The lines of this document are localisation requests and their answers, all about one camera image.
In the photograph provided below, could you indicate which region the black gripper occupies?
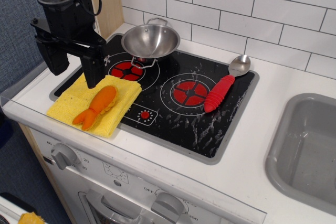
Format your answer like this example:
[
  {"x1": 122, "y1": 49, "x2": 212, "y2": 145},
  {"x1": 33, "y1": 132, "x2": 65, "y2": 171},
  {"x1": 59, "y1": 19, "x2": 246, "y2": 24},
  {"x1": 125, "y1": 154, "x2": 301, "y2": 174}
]
[{"x1": 31, "y1": 0, "x2": 106, "y2": 89}]

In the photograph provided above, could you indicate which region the stainless steel bowl with handles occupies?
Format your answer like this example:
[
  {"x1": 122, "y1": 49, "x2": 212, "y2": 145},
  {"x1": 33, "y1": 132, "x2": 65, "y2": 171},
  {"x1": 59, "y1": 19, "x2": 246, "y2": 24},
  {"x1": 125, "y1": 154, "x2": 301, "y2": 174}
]
[{"x1": 121, "y1": 17, "x2": 181, "y2": 69}]

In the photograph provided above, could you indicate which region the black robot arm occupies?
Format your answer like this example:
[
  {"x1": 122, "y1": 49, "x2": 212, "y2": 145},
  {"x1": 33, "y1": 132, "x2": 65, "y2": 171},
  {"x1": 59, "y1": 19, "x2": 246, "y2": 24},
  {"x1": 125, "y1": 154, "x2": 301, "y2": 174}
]
[{"x1": 30, "y1": 0, "x2": 106, "y2": 88}]

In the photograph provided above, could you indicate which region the yellow woven cloth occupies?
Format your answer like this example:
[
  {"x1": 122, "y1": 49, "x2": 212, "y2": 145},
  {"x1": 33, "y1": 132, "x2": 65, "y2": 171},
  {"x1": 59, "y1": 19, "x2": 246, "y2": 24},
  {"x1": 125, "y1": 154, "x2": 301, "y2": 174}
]
[{"x1": 47, "y1": 74, "x2": 142, "y2": 138}]

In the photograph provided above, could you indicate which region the orange plush carrot toy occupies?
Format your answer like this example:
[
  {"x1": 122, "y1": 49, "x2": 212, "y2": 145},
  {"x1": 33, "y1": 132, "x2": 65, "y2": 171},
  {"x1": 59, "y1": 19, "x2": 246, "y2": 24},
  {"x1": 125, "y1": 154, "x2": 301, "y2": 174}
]
[{"x1": 72, "y1": 86, "x2": 118, "y2": 131}]

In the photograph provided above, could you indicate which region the grey left oven knob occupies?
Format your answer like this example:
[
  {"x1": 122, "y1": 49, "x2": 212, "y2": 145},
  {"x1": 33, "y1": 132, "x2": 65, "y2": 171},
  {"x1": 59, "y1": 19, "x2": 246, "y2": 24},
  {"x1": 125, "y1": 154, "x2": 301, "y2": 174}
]
[{"x1": 51, "y1": 143, "x2": 77, "y2": 170}]

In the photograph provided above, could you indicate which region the grey oven knob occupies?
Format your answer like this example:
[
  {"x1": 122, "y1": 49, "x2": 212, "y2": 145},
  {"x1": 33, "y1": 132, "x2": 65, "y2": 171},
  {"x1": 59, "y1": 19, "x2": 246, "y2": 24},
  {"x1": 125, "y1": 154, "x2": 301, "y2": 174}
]
[
  {"x1": 151, "y1": 193, "x2": 185, "y2": 223},
  {"x1": 51, "y1": 143, "x2": 77, "y2": 170}
]

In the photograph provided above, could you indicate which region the black toy stovetop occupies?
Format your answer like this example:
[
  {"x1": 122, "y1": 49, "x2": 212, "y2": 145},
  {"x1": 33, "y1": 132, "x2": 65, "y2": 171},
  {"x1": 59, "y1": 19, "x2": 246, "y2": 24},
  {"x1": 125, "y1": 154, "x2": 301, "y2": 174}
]
[{"x1": 49, "y1": 33, "x2": 260, "y2": 166}]

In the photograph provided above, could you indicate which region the white toy oven front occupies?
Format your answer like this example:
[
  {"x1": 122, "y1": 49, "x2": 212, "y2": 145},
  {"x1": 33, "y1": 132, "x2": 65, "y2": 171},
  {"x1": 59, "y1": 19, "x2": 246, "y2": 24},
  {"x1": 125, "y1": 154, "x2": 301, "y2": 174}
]
[{"x1": 31, "y1": 130, "x2": 244, "y2": 223}]

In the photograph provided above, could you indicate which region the yellow cloth scrap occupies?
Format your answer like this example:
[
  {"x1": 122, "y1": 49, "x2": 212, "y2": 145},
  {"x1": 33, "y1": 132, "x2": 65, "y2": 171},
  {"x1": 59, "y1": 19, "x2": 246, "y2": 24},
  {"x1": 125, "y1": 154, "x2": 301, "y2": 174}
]
[{"x1": 18, "y1": 212, "x2": 45, "y2": 224}]

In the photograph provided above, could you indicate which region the grey right oven knob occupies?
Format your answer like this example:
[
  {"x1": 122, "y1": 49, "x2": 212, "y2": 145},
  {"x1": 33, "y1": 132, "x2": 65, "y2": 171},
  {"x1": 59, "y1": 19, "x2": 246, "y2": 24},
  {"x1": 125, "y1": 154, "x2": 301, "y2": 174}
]
[{"x1": 151, "y1": 193, "x2": 185, "y2": 223}]

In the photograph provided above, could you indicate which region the grey toy sink basin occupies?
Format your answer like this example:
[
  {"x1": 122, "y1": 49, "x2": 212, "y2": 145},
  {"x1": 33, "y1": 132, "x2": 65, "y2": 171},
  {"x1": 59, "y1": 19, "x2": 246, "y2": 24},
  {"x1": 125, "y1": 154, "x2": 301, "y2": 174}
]
[{"x1": 265, "y1": 93, "x2": 335, "y2": 215}]

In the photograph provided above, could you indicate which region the light wooden side post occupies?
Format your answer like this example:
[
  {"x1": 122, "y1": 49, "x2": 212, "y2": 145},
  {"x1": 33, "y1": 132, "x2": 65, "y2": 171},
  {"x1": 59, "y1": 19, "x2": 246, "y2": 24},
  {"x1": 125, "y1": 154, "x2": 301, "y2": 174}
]
[{"x1": 95, "y1": 0, "x2": 124, "y2": 39}]

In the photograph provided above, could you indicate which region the red handled metal spoon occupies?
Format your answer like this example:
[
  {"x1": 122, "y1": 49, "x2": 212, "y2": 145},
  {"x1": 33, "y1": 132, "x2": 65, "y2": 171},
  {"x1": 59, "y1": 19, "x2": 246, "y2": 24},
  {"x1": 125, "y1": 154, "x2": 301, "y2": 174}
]
[{"x1": 204, "y1": 55, "x2": 251, "y2": 113}]

